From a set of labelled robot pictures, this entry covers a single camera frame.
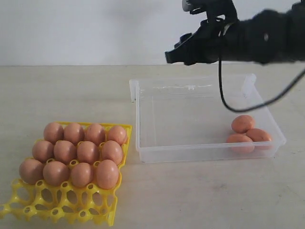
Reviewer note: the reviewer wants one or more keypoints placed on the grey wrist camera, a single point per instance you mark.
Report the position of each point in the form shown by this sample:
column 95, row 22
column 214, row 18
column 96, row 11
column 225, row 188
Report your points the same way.
column 219, row 7

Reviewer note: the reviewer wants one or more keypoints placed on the brown egg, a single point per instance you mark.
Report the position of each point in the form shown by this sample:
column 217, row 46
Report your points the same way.
column 53, row 132
column 111, row 150
column 240, row 138
column 43, row 151
column 95, row 133
column 31, row 170
column 258, row 135
column 107, row 174
column 118, row 134
column 74, row 133
column 65, row 151
column 55, row 173
column 243, row 123
column 82, row 174
column 88, row 152

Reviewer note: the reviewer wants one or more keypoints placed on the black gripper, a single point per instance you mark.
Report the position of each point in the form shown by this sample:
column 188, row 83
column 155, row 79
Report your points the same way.
column 202, row 46

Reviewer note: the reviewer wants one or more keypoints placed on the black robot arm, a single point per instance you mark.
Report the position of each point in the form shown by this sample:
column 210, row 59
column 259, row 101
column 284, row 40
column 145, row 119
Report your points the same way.
column 268, row 37

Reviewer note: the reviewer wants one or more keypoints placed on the yellow plastic egg tray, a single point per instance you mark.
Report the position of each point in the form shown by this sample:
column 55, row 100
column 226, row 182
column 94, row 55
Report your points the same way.
column 67, row 201

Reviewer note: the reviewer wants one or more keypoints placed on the clear plastic bin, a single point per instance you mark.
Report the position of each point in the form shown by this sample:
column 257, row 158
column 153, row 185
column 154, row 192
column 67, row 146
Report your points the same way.
column 183, row 119

